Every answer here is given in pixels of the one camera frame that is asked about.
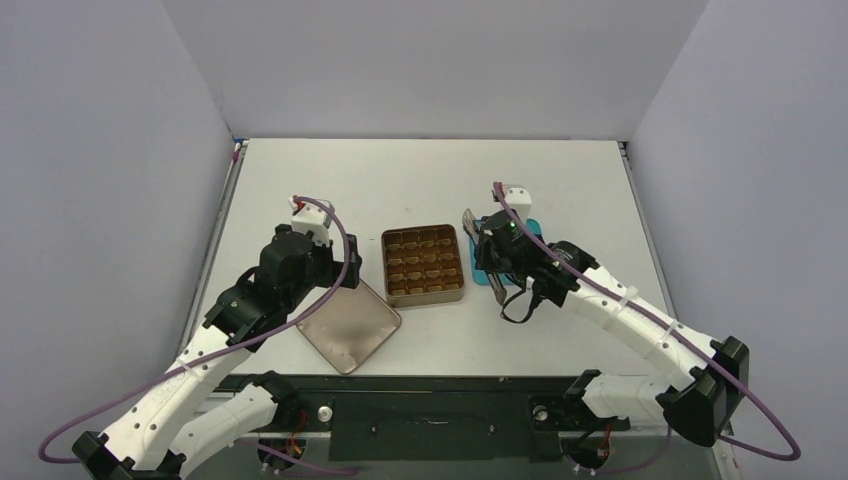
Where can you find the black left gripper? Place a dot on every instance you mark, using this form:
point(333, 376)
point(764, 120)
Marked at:
point(334, 269)

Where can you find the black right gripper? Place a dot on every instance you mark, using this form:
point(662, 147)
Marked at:
point(488, 256)

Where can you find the metal tongs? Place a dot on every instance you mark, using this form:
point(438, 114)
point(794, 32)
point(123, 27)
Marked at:
point(472, 229)

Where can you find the gold cookie tin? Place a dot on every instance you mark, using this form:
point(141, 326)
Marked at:
point(422, 266)

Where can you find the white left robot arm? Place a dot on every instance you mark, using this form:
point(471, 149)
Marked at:
point(161, 437)

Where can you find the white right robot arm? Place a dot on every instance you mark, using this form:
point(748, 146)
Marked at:
point(697, 387)

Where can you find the teal plastic tray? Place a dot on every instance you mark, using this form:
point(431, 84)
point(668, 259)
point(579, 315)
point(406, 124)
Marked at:
point(479, 276)

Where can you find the gold tin lid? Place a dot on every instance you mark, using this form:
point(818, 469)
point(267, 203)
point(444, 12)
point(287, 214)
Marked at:
point(350, 327)

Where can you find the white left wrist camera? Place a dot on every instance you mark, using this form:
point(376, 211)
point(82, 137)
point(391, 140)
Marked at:
point(311, 220)

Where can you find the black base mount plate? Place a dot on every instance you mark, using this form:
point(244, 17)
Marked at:
point(388, 418)

